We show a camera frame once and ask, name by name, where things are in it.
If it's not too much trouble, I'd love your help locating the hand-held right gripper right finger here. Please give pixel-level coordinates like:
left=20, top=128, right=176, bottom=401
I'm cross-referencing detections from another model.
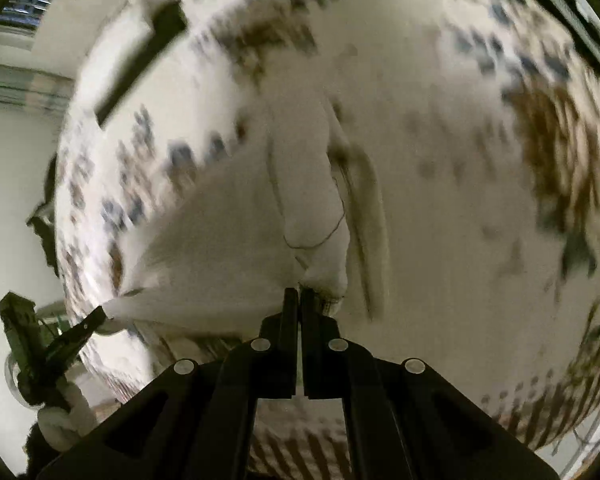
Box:
left=300, top=287, right=562, bottom=480

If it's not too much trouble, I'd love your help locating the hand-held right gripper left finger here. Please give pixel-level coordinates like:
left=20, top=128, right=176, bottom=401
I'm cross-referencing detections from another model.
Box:
left=35, top=287, right=299, bottom=480

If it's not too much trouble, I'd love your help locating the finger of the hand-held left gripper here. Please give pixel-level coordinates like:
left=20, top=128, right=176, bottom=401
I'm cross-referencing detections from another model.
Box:
left=44, top=305, right=108, bottom=364

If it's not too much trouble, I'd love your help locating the white small garment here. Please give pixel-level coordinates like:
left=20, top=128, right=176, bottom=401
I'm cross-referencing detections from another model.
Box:
left=102, top=94, right=397, bottom=332

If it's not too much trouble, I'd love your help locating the person's left hand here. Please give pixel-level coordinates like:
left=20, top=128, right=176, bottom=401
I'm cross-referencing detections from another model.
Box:
left=36, top=382, right=100, bottom=453

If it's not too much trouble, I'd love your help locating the printed white blanket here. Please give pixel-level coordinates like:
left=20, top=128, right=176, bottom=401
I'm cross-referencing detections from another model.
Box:
left=52, top=0, right=600, bottom=480

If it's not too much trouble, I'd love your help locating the black flat bar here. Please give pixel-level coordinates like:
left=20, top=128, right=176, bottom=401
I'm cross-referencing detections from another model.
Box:
left=93, top=0, right=189, bottom=127

